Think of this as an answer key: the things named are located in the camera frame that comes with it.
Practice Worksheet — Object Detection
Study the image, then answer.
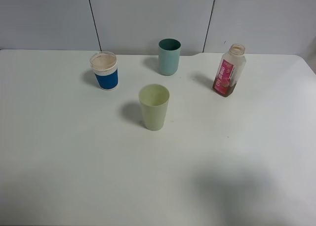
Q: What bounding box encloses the clear bottle with pink label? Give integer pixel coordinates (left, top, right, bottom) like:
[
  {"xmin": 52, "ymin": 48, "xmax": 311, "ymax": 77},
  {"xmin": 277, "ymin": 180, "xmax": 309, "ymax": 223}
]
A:
[{"xmin": 212, "ymin": 44, "xmax": 246, "ymax": 97}]

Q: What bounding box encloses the light green plastic cup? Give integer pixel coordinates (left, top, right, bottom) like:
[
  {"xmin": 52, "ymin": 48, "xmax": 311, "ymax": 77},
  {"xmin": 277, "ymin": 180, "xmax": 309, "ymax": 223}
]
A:
[{"xmin": 139, "ymin": 84, "xmax": 170, "ymax": 131}]

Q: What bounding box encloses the teal plastic cup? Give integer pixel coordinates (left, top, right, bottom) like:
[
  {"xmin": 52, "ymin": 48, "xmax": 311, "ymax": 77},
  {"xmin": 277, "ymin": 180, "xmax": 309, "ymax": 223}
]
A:
[{"xmin": 158, "ymin": 38, "xmax": 181, "ymax": 76}]

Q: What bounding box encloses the blue ribbed paper cup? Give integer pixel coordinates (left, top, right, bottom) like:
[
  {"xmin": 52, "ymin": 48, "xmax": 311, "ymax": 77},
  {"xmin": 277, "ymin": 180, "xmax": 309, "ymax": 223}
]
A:
[{"xmin": 90, "ymin": 51, "xmax": 119, "ymax": 90}]

